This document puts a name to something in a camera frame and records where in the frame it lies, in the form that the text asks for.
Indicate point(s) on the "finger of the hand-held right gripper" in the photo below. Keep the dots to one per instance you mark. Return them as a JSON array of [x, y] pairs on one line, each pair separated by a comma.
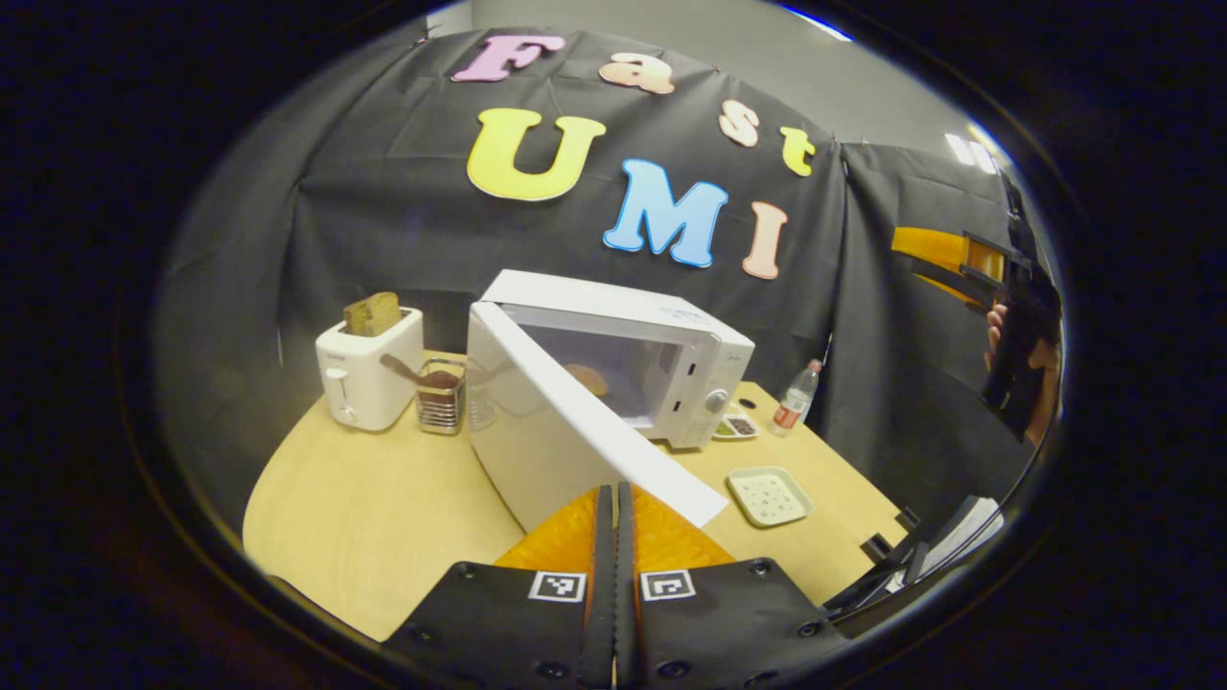
[[939, 251], [959, 287]]

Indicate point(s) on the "white microwave oven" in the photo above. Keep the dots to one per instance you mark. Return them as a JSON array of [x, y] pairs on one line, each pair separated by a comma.
[[537, 450]]

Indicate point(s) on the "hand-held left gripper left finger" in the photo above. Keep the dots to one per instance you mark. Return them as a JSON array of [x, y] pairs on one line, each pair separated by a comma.
[[498, 632]]

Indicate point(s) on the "white divided dish of beans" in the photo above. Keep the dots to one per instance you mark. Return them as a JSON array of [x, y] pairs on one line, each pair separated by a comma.
[[736, 426]]

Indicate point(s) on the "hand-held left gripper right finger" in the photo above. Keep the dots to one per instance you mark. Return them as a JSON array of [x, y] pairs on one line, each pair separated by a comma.
[[729, 632]]

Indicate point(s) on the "dark frame with white sheet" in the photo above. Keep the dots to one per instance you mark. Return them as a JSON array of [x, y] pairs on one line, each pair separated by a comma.
[[959, 532]]

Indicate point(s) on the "pale green square plate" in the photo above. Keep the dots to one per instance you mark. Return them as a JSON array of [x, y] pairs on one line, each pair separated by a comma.
[[770, 496]]

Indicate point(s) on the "black backdrop cloth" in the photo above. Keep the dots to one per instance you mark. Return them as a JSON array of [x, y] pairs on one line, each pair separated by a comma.
[[383, 230]]

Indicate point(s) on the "clear plastic bottle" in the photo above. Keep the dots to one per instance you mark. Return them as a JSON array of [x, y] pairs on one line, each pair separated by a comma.
[[793, 407]]

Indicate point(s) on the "brown wooden spoon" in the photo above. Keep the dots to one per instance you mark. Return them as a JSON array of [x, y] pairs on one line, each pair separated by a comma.
[[412, 369]]

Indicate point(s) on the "oval bread piece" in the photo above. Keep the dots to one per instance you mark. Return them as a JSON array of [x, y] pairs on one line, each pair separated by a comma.
[[587, 380]]

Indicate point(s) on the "brown bread slice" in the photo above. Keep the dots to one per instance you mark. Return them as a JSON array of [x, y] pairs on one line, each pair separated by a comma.
[[372, 314]]

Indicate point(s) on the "white toaster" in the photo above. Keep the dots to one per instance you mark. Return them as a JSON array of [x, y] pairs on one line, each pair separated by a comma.
[[369, 383]]

